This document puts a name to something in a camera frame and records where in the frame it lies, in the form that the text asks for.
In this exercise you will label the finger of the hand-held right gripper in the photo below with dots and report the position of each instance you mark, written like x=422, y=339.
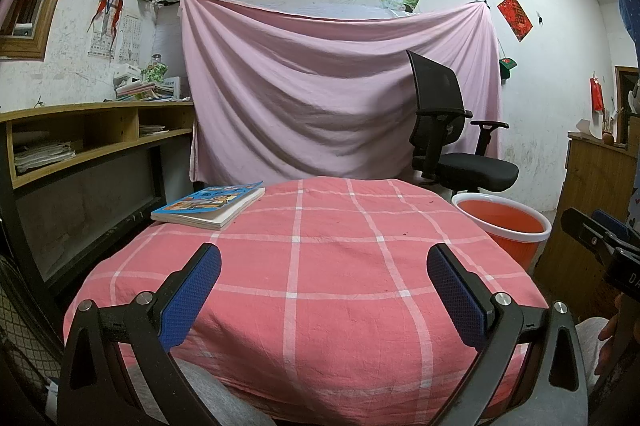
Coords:
x=582, y=231
x=612, y=223

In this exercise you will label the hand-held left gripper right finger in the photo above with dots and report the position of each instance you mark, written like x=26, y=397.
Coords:
x=457, y=301

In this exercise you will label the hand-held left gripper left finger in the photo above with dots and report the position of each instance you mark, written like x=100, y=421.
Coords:
x=192, y=296

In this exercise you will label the orange plastic bucket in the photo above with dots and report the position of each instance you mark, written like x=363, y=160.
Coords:
x=500, y=216

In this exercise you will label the person's right hand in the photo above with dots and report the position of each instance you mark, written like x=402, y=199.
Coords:
x=607, y=343

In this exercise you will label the wooden cabinet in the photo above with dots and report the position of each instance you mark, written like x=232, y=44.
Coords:
x=585, y=186

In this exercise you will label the small brown pot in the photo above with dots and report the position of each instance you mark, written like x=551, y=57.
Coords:
x=607, y=139

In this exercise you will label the blue illustrated book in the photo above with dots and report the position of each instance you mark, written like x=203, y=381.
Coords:
x=210, y=202

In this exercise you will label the white paper object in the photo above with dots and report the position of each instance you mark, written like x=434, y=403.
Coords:
x=585, y=128

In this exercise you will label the red hanging ornament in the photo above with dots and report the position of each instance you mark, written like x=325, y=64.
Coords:
x=598, y=93

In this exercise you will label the pink checked blanket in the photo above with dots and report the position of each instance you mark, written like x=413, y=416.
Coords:
x=325, y=281

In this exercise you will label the stack of loose papers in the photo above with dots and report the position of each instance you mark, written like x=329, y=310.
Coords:
x=151, y=130
x=45, y=155

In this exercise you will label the green hanging cap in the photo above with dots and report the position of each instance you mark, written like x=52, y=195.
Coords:
x=507, y=66

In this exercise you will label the wooden shelf desk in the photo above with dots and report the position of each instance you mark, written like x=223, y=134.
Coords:
x=125, y=120

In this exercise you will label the black office chair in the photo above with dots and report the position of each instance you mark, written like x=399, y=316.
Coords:
x=435, y=80

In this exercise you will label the stack of books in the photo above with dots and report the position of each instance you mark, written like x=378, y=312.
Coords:
x=145, y=90

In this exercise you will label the glass jar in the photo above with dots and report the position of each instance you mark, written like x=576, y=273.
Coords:
x=157, y=66

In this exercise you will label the pink hanging sheet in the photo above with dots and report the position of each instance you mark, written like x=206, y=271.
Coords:
x=300, y=80

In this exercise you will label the wooden picture frame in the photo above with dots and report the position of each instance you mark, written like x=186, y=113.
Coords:
x=625, y=105

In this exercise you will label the black wall hook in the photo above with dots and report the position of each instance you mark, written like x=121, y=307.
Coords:
x=540, y=18

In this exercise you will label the red paper wall decoration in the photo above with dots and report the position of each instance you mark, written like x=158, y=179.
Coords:
x=515, y=16

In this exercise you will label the paper wall calendar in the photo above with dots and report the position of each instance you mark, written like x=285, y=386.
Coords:
x=127, y=40

